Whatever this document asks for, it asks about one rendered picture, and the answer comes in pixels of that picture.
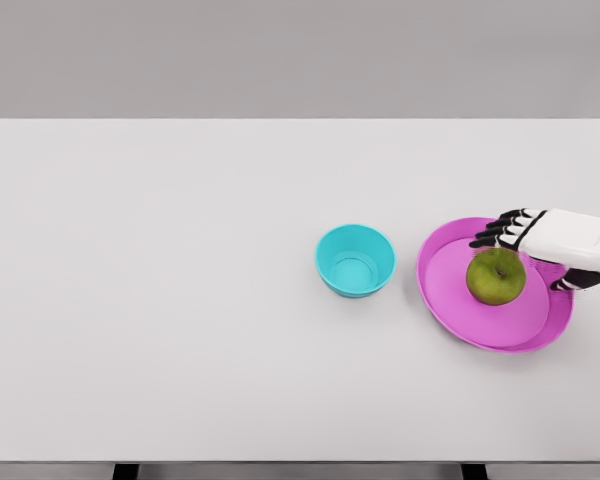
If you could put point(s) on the blue bowl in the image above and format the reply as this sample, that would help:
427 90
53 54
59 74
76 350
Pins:
355 262

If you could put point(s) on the green apple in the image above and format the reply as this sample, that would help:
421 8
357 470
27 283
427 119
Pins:
495 277

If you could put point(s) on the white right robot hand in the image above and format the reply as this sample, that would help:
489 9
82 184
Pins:
560 237

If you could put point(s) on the pink plate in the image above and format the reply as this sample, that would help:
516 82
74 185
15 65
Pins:
485 320

